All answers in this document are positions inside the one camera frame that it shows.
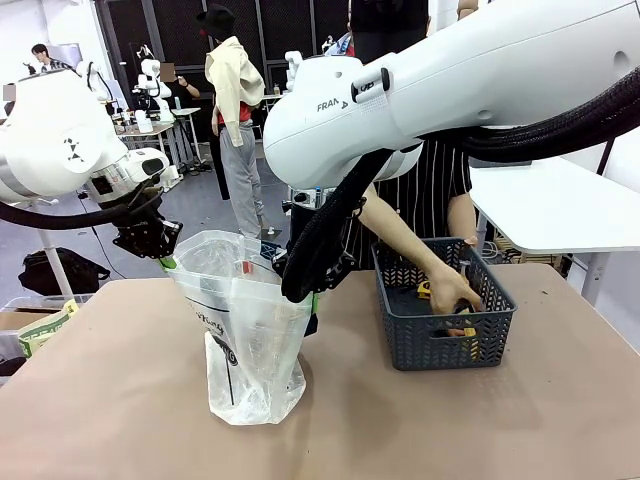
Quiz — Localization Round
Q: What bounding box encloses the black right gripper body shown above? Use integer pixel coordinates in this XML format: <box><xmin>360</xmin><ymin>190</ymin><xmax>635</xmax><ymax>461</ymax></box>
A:
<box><xmin>271</xmin><ymin>201</ymin><xmax>358</xmax><ymax>295</ymax></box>

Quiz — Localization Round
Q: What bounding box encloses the standing person in plaid shirt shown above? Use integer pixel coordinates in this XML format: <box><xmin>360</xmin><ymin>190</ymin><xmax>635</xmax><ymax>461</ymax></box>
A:
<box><xmin>30</xmin><ymin>43</ymin><xmax>72</xmax><ymax>72</ymax></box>

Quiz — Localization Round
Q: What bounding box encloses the white humanoid robot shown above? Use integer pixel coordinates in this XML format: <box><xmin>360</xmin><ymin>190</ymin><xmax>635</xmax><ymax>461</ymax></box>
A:
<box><xmin>131</xmin><ymin>43</ymin><xmax>177</xmax><ymax>124</ymax></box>
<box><xmin>74</xmin><ymin>60</ymin><xmax>115</xmax><ymax>104</ymax></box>

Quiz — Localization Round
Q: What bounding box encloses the green printed paper sack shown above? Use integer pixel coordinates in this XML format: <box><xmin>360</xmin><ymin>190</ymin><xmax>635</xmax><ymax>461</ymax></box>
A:
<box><xmin>18</xmin><ymin>299</ymin><xmax>81</xmax><ymax>359</ymax></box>

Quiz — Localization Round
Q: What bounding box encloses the person's right hand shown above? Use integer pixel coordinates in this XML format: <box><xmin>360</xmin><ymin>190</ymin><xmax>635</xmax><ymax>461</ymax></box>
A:
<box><xmin>427</xmin><ymin>266</ymin><xmax>484</xmax><ymax>316</ymax></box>

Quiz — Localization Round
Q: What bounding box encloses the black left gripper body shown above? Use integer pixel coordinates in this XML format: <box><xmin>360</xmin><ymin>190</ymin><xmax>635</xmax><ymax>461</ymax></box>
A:
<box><xmin>113</xmin><ymin>206</ymin><xmax>183</xmax><ymax>261</ymax></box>

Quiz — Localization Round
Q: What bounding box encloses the black braided left arm hose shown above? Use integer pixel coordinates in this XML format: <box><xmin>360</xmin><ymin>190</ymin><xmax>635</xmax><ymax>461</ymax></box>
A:
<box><xmin>0</xmin><ymin>185</ymin><xmax>165</xmax><ymax>232</ymax></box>

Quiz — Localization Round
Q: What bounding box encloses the black bag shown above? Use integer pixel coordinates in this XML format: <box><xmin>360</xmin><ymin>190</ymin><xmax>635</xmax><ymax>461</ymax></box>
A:
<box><xmin>18</xmin><ymin>246</ymin><xmax>112</xmax><ymax>297</ymax></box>

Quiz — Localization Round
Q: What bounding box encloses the white table with post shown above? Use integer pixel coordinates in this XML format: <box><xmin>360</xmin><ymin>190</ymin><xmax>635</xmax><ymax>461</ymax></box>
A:
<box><xmin>29</xmin><ymin>197</ymin><xmax>77</xmax><ymax>297</ymax></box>

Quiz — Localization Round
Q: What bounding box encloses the black braided right arm hose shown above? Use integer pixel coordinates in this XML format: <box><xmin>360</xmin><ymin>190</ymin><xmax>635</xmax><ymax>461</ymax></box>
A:
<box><xmin>280</xmin><ymin>63</ymin><xmax>640</xmax><ymax>305</ymax></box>

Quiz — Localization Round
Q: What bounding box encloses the wooden top work desk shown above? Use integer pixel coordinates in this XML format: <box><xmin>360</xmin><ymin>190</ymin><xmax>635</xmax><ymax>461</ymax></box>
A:
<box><xmin>113</xmin><ymin>119</ymin><xmax>182</xmax><ymax>191</ymax></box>

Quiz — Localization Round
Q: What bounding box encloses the person in black t-shirt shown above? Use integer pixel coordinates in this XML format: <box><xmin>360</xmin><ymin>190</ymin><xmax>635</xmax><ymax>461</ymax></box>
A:
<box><xmin>158</xmin><ymin>61</ymin><xmax>202</xmax><ymax>111</ymax></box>

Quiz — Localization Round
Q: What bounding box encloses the dark yellow snack packet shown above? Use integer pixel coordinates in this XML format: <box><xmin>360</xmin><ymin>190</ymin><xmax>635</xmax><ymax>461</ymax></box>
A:
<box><xmin>451</xmin><ymin>298</ymin><xmax>484</xmax><ymax>317</ymax></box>

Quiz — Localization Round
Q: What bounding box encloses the white side table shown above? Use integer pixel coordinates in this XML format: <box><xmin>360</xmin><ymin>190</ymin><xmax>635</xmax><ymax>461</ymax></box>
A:
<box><xmin>468</xmin><ymin>155</ymin><xmax>640</xmax><ymax>306</ymax></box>

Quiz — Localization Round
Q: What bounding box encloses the person's right forearm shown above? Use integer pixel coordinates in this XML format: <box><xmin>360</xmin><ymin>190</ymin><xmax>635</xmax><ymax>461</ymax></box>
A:
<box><xmin>356</xmin><ymin>184</ymin><xmax>451</xmax><ymax>287</ymax></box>

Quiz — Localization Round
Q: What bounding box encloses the black braided arm hose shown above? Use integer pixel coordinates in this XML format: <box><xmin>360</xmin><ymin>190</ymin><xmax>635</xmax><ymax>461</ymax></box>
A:
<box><xmin>280</xmin><ymin>63</ymin><xmax>640</xmax><ymax>305</ymax></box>
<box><xmin>0</xmin><ymin>185</ymin><xmax>165</xmax><ymax>232</ymax></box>

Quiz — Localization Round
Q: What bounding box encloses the clear plastic shopping bag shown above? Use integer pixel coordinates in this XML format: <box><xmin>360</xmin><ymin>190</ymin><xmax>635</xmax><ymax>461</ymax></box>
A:
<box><xmin>166</xmin><ymin>229</ymin><xmax>322</xmax><ymax>427</ymax></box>

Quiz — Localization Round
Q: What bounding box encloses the person in striped black shirt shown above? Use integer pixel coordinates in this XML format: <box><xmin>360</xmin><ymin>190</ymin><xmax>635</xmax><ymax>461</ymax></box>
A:
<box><xmin>344</xmin><ymin>138</ymin><xmax>474</xmax><ymax>272</ymax></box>

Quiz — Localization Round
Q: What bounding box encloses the person's left forearm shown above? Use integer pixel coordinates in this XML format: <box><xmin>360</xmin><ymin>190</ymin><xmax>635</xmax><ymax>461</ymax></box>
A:
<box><xmin>446</xmin><ymin>191</ymin><xmax>478</xmax><ymax>242</ymax></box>

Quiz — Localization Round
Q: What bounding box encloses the thin black slanted pole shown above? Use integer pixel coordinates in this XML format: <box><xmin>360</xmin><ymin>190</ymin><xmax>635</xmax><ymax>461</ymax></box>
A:
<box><xmin>594</xmin><ymin>138</ymin><xmax>617</xmax><ymax>177</ymax></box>

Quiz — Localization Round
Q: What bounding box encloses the yellow orange snack packet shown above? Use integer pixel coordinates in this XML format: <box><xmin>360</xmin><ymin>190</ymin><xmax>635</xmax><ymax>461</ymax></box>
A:
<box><xmin>441</xmin><ymin>326</ymin><xmax>480</xmax><ymax>360</ymax></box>

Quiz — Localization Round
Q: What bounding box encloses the brown cardboard box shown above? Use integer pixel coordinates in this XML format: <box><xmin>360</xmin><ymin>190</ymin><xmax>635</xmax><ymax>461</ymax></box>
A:
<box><xmin>0</xmin><ymin>306</ymin><xmax>62</xmax><ymax>332</ymax></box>

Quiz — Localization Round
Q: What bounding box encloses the dark grey plastic basket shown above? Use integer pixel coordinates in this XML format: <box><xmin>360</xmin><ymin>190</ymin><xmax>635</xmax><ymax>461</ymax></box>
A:
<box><xmin>468</xmin><ymin>158</ymin><xmax>532</xmax><ymax>169</ymax></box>
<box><xmin>370</xmin><ymin>236</ymin><xmax>519</xmax><ymax>373</ymax></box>

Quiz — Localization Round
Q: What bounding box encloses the mannequin with cream jacket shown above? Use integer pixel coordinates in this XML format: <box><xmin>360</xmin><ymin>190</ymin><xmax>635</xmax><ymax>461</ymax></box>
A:
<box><xmin>196</xmin><ymin>2</ymin><xmax>267</xmax><ymax>240</ymax></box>

